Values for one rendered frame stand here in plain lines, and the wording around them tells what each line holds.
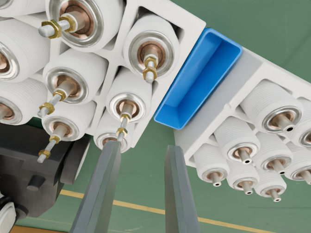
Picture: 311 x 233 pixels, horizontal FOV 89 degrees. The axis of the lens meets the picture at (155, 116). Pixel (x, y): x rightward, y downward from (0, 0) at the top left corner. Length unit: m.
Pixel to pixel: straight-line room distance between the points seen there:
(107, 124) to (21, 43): 0.21
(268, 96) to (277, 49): 0.26
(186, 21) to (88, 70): 0.20
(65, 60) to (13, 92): 0.15
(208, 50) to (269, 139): 0.32
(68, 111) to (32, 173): 0.37
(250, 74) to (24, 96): 0.50
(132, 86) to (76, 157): 0.44
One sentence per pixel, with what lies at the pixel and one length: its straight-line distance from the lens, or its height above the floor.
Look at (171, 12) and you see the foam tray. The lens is 0.34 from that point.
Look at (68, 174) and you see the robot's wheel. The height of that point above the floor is 0.19.
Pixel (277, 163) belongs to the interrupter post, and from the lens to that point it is 0.55.
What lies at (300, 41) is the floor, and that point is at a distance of 0.69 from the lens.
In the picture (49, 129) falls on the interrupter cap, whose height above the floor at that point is 0.25.
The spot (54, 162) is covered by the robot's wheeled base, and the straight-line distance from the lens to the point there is 0.69.
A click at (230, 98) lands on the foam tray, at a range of 0.45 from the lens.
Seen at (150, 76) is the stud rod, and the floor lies 0.34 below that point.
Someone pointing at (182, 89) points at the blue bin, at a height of 0.00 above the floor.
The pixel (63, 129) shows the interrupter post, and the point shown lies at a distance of 0.41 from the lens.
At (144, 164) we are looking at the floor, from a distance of 0.91.
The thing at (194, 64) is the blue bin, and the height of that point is 0.00.
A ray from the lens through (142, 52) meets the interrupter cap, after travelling 0.28.
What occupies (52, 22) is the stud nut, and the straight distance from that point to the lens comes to 0.22.
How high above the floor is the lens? 0.52
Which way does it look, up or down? 52 degrees down
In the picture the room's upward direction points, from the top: 179 degrees counter-clockwise
